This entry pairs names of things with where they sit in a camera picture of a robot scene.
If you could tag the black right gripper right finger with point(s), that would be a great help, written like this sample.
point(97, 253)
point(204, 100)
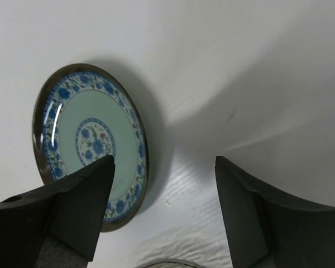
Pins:
point(264, 223)

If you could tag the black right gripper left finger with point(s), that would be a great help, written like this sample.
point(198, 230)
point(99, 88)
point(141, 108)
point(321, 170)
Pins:
point(57, 225)

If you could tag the small beige speckled dish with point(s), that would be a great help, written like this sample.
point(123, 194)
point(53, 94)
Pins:
point(169, 263)

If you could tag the small blue patterned plate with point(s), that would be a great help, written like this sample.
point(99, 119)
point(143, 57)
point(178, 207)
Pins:
point(83, 113)

